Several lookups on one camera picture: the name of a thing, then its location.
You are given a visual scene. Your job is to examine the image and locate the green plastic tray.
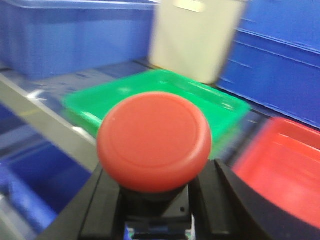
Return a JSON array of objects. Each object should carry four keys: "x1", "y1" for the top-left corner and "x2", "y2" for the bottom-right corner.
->
[{"x1": 62, "y1": 69, "x2": 251, "y2": 153}]

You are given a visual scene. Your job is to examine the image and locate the blue crate upper left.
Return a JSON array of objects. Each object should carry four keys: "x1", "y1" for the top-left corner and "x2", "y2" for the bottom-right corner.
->
[{"x1": 0, "y1": 0, "x2": 157, "y2": 80}]

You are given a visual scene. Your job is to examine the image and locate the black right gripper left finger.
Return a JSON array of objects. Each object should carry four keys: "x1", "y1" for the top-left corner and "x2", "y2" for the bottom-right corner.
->
[{"x1": 37, "y1": 165, "x2": 125, "y2": 240}]

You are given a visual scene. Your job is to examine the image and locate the red push button switch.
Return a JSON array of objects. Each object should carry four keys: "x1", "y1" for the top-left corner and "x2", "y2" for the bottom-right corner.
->
[{"x1": 97, "y1": 91, "x2": 212, "y2": 240}]

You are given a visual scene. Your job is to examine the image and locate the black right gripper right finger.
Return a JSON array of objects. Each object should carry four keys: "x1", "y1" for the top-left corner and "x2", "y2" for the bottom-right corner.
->
[{"x1": 190, "y1": 160, "x2": 310, "y2": 240}]

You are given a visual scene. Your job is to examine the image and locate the red plastic tray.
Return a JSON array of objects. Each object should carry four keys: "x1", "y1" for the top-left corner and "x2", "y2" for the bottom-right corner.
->
[{"x1": 233, "y1": 117, "x2": 320, "y2": 228}]

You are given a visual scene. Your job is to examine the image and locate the white plastic bin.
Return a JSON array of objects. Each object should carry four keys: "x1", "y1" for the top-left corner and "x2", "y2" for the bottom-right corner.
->
[{"x1": 148, "y1": 0, "x2": 248, "y2": 84}]

